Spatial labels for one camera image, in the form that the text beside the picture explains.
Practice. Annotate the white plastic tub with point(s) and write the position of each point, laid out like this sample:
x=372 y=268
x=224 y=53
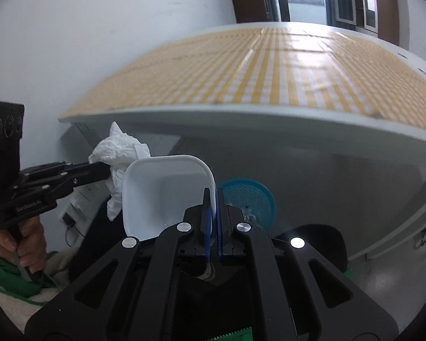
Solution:
x=145 y=191

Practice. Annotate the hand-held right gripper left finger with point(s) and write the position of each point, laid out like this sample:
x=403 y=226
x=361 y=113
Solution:
x=208 y=241

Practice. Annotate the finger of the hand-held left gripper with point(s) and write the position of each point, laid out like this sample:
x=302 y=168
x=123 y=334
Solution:
x=56 y=166
x=92 y=174

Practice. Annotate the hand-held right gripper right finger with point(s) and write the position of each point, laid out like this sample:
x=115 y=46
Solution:
x=220 y=234

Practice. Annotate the black charger plug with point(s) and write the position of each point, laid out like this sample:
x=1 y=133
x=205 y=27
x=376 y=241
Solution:
x=69 y=219

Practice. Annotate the brown glass door cabinet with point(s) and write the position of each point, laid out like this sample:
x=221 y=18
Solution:
x=387 y=7

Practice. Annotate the white wall socket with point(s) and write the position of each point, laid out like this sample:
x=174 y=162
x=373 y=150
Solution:
x=80 y=204

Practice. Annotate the person's left hand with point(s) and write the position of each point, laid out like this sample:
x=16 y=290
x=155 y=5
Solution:
x=33 y=245

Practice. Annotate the yellow checked tablecloth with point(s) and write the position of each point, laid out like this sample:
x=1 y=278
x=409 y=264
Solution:
x=269 y=71

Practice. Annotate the blue plastic basket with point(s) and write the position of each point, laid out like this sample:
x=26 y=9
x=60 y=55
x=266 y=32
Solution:
x=252 y=195

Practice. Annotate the white tissue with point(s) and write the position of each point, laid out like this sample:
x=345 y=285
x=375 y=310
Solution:
x=117 y=149

